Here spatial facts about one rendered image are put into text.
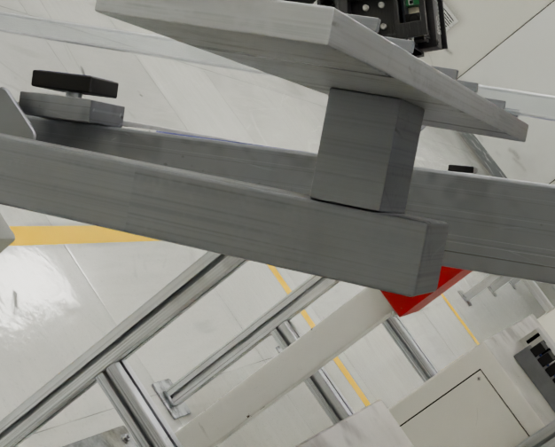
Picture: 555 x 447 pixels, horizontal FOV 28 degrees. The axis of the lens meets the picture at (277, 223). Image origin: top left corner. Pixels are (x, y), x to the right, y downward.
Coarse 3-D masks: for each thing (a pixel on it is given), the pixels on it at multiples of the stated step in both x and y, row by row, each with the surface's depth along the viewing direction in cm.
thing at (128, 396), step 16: (0, 96) 79; (0, 112) 79; (16, 112) 79; (0, 128) 79; (16, 128) 79; (32, 128) 78; (112, 368) 160; (128, 368) 162; (112, 384) 161; (128, 384) 160; (112, 400) 160; (128, 400) 159; (144, 400) 160; (128, 416) 159; (144, 416) 158; (160, 416) 161; (144, 432) 160; (160, 432) 158
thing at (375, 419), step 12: (372, 408) 141; (384, 408) 145; (348, 420) 132; (360, 420) 135; (372, 420) 138; (384, 420) 141; (324, 432) 124; (336, 432) 126; (348, 432) 129; (360, 432) 132; (372, 432) 136; (384, 432) 139; (396, 432) 142; (300, 444) 116; (312, 444) 119; (324, 444) 121; (336, 444) 124; (348, 444) 127; (360, 444) 130; (372, 444) 133; (384, 444) 136; (396, 444) 139; (408, 444) 143
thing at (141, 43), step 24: (0, 24) 64; (24, 24) 64; (48, 24) 63; (72, 24) 63; (120, 48) 62; (144, 48) 61; (168, 48) 60; (192, 48) 60; (264, 72) 58; (504, 96) 54; (528, 96) 54; (552, 96) 53; (552, 120) 54
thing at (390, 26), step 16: (320, 0) 82; (336, 0) 82; (352, 0) 82; (368, 0) 82; (384, 0) 82; (400, 0) 83; (416, 0) 81; (432, 0) 83; (368, 16) 82; (384, 16) 82; (400, 16) 81; (416, 16) 81; (432, 16) 83; (384, 32) 82; (400, 32) 80; (416, 32) 80; (432, 32) 83; (416, 48) 83; (432, 48) 84
